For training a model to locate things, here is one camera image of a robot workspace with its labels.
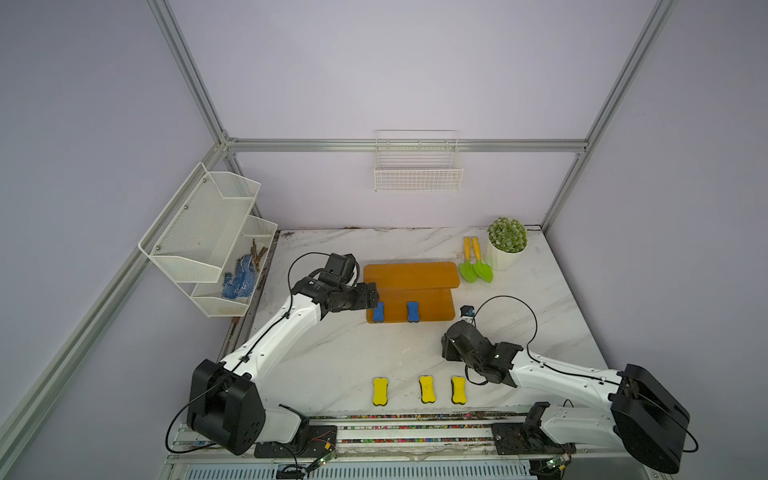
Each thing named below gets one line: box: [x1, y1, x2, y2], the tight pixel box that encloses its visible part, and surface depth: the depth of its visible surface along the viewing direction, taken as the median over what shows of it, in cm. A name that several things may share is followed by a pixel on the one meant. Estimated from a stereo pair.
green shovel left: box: [459, 237, 479, 283], surface depth 113 cm
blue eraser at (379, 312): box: [374, 301, 385, 323], surface depth 97 cm
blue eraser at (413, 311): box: [407, 301, 420, 323], surface depth 98 cm
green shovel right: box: [472, 236, 493, 283], surface depth 112 cm
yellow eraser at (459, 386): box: [451, 376, 467, 405], surface depth 82 cm
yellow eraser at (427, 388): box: [419, 375, 437, 404], surface depth 82 cm
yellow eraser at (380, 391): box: [372, 378, 389, 406], surface depth 82 cm
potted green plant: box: [485, 217, 528, 271], surface depth 103 cm
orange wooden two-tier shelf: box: [363, 262, 460, 323], surface depth 93 cm
